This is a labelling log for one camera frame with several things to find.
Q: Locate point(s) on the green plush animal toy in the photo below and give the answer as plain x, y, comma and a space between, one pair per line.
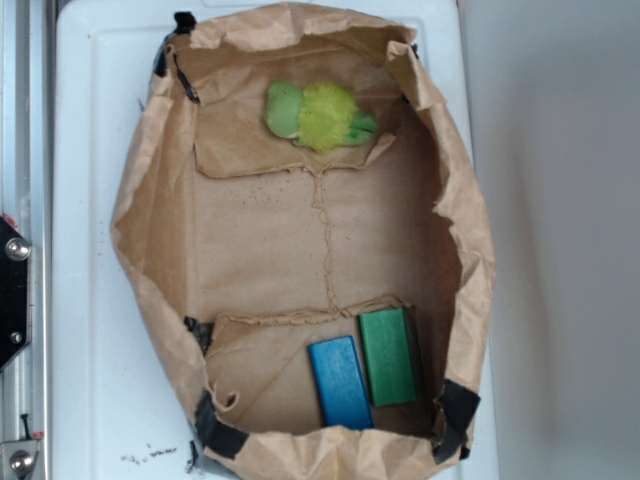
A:
321, 116

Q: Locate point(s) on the brown paper bag tray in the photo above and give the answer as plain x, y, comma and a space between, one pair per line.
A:
243, 249

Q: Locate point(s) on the green wooden block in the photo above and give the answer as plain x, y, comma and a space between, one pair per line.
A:
388, 357

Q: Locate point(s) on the blue wooden block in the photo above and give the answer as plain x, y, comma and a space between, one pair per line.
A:
340, 383

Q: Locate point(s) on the black metal bracket plate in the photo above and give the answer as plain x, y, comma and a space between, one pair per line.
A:
16, 331

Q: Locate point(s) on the aluminium frame rail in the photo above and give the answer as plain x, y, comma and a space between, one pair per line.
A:
23, 390

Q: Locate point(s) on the silver corner bracket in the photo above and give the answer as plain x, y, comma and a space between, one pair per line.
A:
19, 459

